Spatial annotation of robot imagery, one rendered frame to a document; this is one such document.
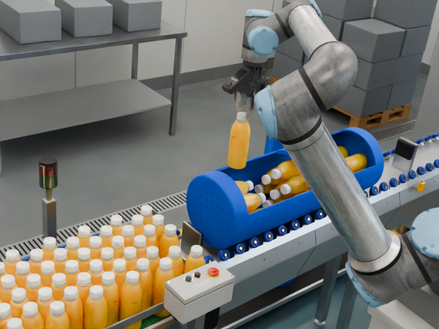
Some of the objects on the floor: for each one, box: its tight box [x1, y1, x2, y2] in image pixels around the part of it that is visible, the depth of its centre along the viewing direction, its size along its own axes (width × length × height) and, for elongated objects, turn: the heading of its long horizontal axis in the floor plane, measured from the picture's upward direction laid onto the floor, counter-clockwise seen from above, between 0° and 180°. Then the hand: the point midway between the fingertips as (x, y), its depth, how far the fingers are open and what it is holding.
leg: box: [314, 254, 342, 327], centre depth 332 cm, size 6×6×63 cm
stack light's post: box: [42, 197, 57, 246], centre depth 252 cm, size 4×4×110 cm
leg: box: [335, 275, 357, 329], centre depth 323 cm, size 6×6×63 cm
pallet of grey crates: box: [268, 0, 438, 131], centre depth 615 cm, size 120×80×119 cm
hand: (242, 115), depth 222 cm, fingers closed on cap, 4 cm apart
